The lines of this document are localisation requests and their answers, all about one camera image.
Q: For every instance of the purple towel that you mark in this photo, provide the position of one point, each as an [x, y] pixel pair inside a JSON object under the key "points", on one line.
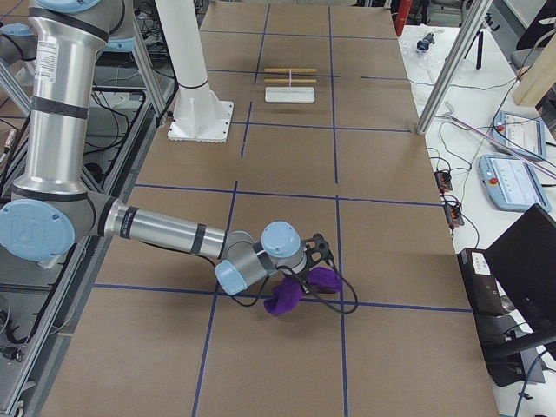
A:
{"points": [[287, 294]]}

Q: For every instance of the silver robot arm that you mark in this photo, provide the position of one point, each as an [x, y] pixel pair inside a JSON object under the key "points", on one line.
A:
{"points": [[51, 209]]}

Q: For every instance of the white rack base tray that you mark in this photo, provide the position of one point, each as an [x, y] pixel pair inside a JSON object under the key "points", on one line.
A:
{"points": [[289, 95]]}

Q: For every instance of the lower wooden rack bar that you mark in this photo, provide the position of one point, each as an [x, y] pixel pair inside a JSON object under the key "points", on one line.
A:
{"points": [[284, 81]]}

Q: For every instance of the wooden rack bar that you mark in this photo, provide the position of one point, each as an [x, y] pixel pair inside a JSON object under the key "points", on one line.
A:
{"points": [[294, 70], [284, 81]]}

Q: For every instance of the upper wooden rack bar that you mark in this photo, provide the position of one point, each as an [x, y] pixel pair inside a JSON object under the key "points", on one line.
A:
{"points": [[294, 70]]}

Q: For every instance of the far orange connector block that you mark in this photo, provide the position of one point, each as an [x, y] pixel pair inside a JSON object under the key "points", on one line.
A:
{"points": [[443, 180]]}

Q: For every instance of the orange connector block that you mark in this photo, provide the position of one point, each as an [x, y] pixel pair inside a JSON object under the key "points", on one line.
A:
{"points": [[452, 209], [443, 180]]}

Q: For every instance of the near orange connector block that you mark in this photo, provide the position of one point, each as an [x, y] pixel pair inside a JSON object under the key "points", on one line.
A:
{"points": [[452, 209]]}

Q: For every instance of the blue black tool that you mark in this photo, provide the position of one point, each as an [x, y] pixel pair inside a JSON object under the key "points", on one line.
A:
{"points": [[426, 42]]}

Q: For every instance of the black computer box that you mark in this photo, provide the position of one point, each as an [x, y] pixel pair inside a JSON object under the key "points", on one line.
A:
{"points": [[495, 326]]}

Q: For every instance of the near teach pendant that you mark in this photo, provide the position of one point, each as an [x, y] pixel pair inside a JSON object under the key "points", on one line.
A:
{"points": [[511, 184]]}

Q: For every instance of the teach pendant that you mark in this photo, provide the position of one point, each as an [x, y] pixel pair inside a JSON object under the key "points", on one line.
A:
{"points": [[525, 135], [511, 184]]}

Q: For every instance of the black monitor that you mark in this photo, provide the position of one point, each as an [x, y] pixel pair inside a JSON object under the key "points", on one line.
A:
{"points": [[522, 260]]}

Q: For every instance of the far teach pendant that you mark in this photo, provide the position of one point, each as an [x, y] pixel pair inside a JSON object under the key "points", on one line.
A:
{"points": [[525, 135]]}

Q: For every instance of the wooden board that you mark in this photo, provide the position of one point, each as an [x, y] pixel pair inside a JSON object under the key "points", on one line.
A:
{"points": [[539, 77]]}

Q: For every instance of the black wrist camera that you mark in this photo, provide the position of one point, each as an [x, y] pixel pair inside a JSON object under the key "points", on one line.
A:
{"points": [[317, 250]]}

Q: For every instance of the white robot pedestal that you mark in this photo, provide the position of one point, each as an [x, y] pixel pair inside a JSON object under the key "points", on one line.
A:
{"points": [[199, 115]]}

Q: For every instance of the aluminium frame post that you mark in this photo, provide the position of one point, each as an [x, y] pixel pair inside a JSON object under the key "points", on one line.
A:
{"points": [[462, 43]]}

